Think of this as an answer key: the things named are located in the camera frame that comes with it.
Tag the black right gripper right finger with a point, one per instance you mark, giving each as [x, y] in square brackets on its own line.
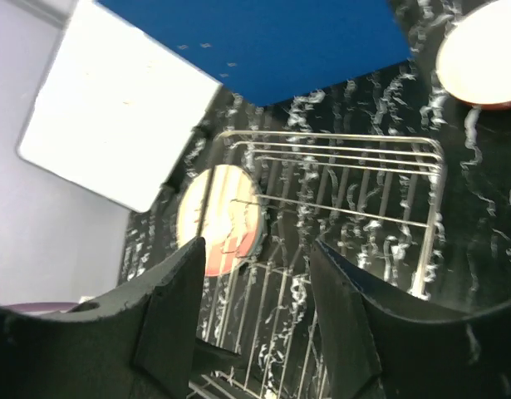
[381, 342]

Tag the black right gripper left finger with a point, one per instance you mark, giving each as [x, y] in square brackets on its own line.
[137, 341]

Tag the cream and pink plate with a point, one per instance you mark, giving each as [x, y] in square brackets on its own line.
[232, 224]

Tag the wire dish rack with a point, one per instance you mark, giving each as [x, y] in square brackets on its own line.
[373, 198]

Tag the red bowl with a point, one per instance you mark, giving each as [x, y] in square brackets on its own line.
[473, 62]

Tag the lilac cup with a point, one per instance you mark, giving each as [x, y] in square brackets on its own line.
[40, 308]

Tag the whiteboard with red writing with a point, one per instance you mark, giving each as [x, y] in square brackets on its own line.
[116, 109]

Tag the blue ring binder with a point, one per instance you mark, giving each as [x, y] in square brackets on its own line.
[268, 51]

